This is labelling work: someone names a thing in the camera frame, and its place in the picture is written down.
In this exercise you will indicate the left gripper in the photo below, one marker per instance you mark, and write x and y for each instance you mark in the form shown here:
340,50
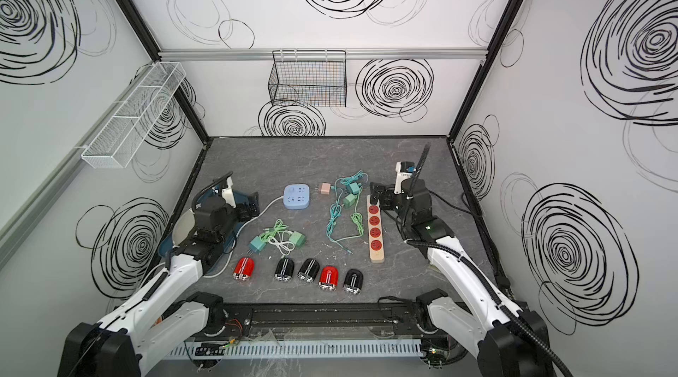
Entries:
253,206

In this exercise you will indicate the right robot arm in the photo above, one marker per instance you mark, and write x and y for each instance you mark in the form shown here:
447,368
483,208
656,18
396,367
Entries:
504,338

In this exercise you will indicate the round grey plate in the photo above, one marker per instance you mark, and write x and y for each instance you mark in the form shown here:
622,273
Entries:
183,227

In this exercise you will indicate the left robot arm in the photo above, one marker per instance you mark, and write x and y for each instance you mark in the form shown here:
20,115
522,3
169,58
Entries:
141,332

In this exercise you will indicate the black wire wall basket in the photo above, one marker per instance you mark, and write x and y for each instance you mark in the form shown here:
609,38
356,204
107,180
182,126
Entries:
315,78

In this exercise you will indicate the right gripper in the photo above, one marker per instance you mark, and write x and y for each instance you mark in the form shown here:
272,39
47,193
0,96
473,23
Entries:
387,192

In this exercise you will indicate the beige power strip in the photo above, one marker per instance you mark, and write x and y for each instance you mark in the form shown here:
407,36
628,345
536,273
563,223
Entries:
375,232

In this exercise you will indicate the blue power strip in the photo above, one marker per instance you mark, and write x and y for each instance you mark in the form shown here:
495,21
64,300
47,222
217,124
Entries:
296,196

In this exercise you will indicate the teal plastic tray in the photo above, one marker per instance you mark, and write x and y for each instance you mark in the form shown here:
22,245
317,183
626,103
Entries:
233,239

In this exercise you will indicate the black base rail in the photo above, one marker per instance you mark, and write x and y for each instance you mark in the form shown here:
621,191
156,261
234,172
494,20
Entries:
396,318

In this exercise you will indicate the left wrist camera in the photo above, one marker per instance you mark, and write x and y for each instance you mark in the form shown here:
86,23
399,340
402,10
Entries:
227,192

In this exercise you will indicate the white slotted cable duct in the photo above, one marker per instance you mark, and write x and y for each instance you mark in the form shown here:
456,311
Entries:
338,349

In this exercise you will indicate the white wire wall shelf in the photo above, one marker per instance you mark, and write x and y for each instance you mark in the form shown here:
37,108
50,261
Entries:
136,115

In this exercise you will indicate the teal cable pink charger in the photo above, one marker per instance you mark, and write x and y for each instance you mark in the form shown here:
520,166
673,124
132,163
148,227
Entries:
335,212

